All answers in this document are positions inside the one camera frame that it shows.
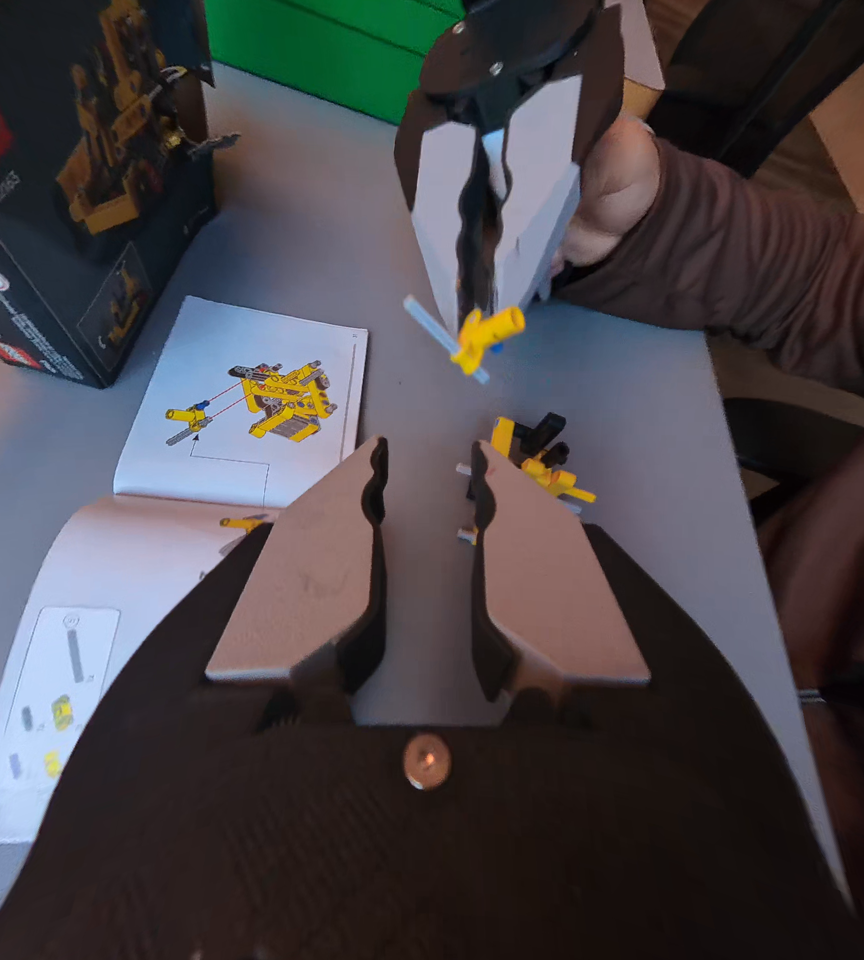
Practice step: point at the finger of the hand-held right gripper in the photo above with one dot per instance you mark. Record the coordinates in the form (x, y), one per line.
(544, 165)
(439, 202)

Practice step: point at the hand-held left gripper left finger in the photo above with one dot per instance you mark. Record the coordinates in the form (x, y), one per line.
(297, 585)

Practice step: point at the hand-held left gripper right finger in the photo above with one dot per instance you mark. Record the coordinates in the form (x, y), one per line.
(552, 592)

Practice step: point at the yellow and black lego model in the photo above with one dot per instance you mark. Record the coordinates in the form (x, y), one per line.
(552, 476)

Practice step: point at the small yellow lego connector assembly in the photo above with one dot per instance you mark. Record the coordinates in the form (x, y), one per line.
(480, 334)

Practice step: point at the person's right forearm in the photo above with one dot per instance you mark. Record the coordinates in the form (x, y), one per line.
(762, 285)

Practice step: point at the open lego instruction booklet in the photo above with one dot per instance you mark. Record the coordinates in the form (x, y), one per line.
(267, 390)

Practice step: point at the dark lego set box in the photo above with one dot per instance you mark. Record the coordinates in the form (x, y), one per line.
(64, 187)

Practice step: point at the person's right hand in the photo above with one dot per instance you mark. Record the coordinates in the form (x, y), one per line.
(619, 187)

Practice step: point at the green box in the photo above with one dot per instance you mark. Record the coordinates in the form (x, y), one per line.
(327, 52)

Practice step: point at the black chair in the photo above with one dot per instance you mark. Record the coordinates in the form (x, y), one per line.
(799, 450)

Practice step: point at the person's leg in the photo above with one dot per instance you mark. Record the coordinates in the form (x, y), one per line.
(852, 600)

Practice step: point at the dark furniture frame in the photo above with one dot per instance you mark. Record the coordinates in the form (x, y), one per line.
(762, 67)

